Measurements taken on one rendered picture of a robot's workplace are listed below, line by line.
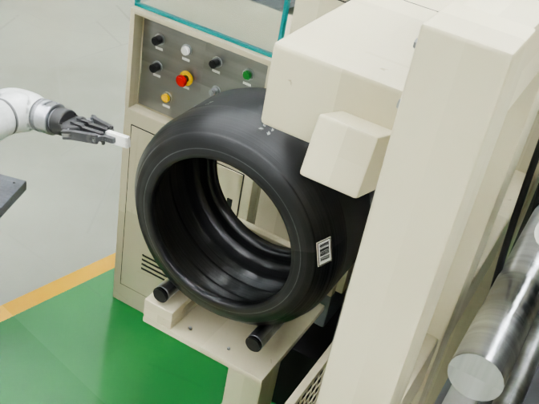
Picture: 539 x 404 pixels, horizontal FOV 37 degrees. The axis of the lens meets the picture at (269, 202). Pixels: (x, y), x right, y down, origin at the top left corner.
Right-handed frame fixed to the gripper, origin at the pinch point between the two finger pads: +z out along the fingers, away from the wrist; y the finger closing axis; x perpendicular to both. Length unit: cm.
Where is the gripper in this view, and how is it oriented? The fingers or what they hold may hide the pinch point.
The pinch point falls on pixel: (117, 139)
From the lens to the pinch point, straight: 208.3
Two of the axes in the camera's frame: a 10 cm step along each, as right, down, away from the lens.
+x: -0.4, 8.6, 5.1
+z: 8.7, 2.8, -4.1
